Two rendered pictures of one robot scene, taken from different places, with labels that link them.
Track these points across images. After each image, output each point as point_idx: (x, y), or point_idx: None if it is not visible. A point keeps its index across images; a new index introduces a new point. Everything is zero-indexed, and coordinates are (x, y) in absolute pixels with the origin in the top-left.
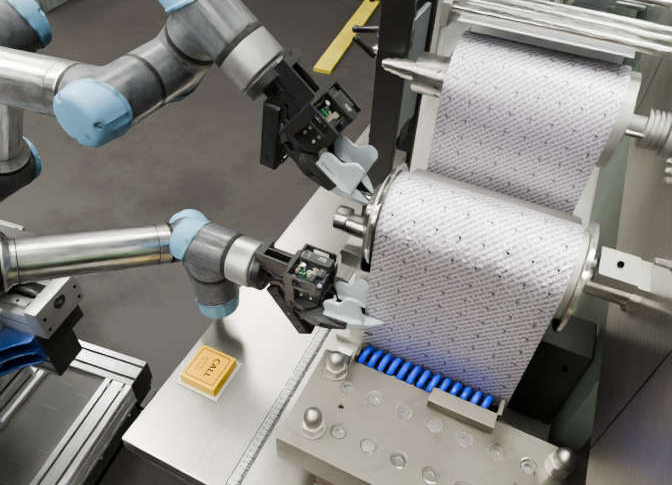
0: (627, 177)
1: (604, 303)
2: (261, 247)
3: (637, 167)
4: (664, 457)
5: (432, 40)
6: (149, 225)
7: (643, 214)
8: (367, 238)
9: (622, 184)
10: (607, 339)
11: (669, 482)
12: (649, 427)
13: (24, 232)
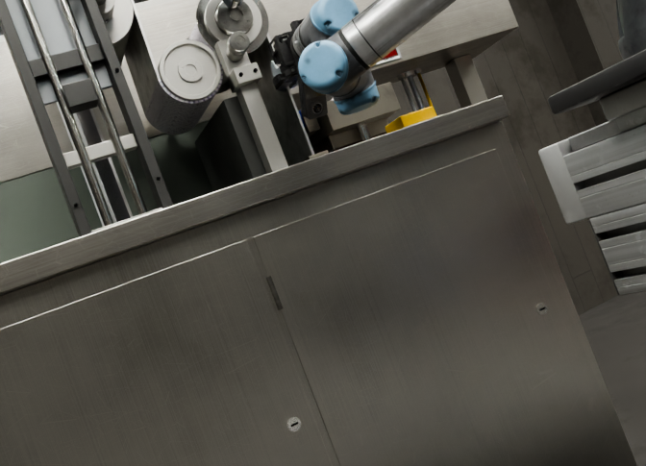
0: (49, 160)
1: (178, 142)
2: (302, 19)
3: (59, 135)
4: (287, 15)
5: None
6: (356, 15)
7: (135, 93)
8: (262, 4)
9: (42, 180)
10: (215, 110)
11: (295, 10)
12: (276, 31)
13: (598, 72)
